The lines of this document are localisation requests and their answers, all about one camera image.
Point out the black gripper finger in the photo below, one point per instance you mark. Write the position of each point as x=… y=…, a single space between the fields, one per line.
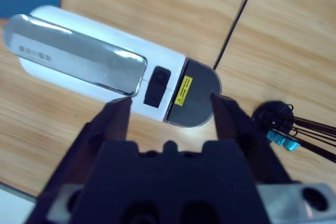
x=110 y=121
x=236 y=129

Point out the silver coffee machine lever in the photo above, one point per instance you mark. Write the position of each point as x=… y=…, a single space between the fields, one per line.
x=65 y=51

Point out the white capsule coffee machine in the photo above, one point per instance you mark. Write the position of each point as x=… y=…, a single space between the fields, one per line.
x=157 y=54

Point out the black capsule holder with rods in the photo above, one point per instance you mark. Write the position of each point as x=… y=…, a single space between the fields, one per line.
x=273 y=111

